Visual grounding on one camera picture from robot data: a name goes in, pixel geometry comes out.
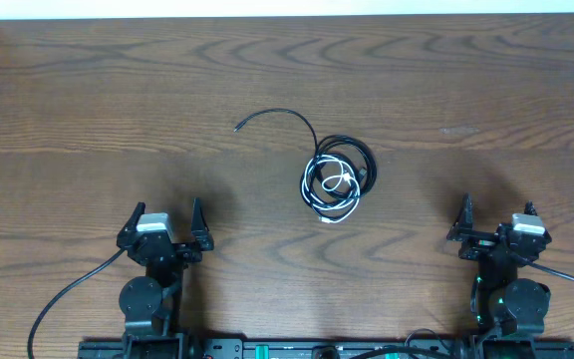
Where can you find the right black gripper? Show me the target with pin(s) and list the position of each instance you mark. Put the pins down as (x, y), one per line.
(478, 244)

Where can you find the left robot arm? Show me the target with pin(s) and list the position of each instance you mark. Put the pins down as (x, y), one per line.
(148, 302)

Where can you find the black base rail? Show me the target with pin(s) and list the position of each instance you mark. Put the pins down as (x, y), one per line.
(246, 349)

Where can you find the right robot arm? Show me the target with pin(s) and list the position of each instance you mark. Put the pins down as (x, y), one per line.
(509, 310)

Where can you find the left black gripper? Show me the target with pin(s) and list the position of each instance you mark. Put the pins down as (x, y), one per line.
(201, 237)

